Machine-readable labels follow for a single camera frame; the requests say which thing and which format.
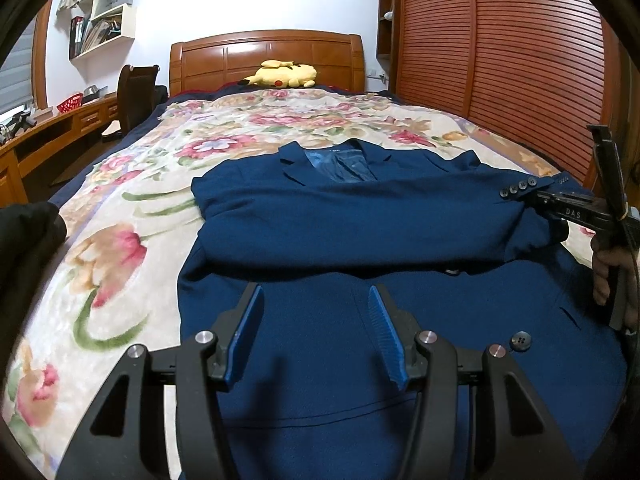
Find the yellow plush toy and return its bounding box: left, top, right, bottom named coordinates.
left=238, top=60, right=319, bottom=90

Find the window blind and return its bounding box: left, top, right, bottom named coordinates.
left=0, top=35, right=37, bottom=117

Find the navy blue suit jacket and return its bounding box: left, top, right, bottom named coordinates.
left=177, top=139, right=628, bottom=480

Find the wooden desk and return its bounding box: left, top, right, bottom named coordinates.
left=0, top=92, right=121, bottom=206

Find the wooden louvered wardrobe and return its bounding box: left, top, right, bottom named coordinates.
left=377, top=0, right=640, bottom=201

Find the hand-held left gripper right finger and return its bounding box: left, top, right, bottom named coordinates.
left=367, top=284, right=586, bottom=480

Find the person's right hand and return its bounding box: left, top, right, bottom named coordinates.
left=590, top=248, right=625, bottom=307

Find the navy bed sheet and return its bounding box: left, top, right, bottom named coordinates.
left=47, top=86, right=173, bottom=207

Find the dark brown chair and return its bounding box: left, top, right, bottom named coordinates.
left=101, top=64, right=169, bottom=142

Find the floral blanket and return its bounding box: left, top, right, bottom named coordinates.
left=0, top=87, right=631, bottom=480

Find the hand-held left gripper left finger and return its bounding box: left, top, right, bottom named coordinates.
left=55, top=284, right=266, bottom=480

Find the wooden bed headboard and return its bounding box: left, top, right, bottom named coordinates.
left=169, top=30, right=366, bottom=97

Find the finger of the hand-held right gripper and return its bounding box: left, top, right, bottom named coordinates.
left=547, top=217, right=572, bottom=245
left=530, top=190, right=602, bottom=223

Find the white wall shelf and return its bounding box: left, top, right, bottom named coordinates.
left=55, top=0, right=144, bottom=59

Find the black cloth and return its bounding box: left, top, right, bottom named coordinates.
left=0, top=202, right=69, bottom=361

